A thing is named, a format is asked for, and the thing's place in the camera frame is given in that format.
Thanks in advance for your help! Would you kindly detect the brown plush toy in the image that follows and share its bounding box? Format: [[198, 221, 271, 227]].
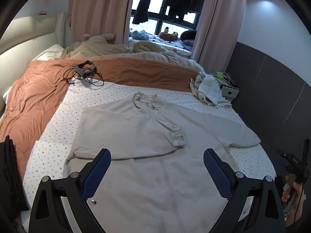
[[158, 27, 179, 42]]

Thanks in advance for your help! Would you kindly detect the crumpled patterned cloth pile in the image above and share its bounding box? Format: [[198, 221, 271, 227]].
[[190, 72, 232, 108]]

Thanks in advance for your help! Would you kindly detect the beige plush toy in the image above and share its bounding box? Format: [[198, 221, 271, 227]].
[[83, 33, 115, 44]]

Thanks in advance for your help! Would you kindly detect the large beige garment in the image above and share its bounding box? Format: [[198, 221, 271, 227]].
[[65, 92, 260, 232]]

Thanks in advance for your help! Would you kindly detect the black charger with cables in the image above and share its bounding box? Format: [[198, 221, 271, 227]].
[[63, 60, 104, 87]]

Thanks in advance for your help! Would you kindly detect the black window frame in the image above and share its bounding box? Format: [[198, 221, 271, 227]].
[[130, 0, 204, 35]]

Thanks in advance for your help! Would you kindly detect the right pink curtain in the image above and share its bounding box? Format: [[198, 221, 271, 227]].
[[191, 0, 247, 73]]

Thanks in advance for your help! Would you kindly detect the person's right hand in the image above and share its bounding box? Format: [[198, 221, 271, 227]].
[[281, 175, 306, 227]]

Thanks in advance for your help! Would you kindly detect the cream padded headboard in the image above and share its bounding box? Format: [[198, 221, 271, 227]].
[[0, 13, 65, 95]]

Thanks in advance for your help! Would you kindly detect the white bedside drawer unit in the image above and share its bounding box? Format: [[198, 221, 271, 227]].
[[212, 72, 239, 102]]

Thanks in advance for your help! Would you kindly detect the black clothing at bedside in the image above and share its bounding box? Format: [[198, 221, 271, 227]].
[[1, 136, 29, 232]]

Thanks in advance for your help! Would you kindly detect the rust orange blanket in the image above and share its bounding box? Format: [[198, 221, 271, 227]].
[[1, 56, 198, 176]]

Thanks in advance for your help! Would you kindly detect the floral white bed sheet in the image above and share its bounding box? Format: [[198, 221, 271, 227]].
[[22, 80, 278, 233]]

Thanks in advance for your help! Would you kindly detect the left pink curtain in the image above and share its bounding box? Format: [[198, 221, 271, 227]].
[[69, 0, 133, 45]]

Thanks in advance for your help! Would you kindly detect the pink curtain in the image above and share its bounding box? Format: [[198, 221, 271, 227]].
[[191, 0, 247, 73], [69, 0, 133, 45]]

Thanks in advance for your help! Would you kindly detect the white pillow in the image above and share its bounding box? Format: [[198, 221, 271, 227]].
[[33, 44, 64, 61]]

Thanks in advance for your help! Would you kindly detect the blue plush toy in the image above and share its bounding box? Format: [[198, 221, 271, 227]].
[[130, 30, 150, 41]]

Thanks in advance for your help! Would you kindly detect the beige duvet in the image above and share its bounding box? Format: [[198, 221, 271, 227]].
[[61, 41, 204, 72]]

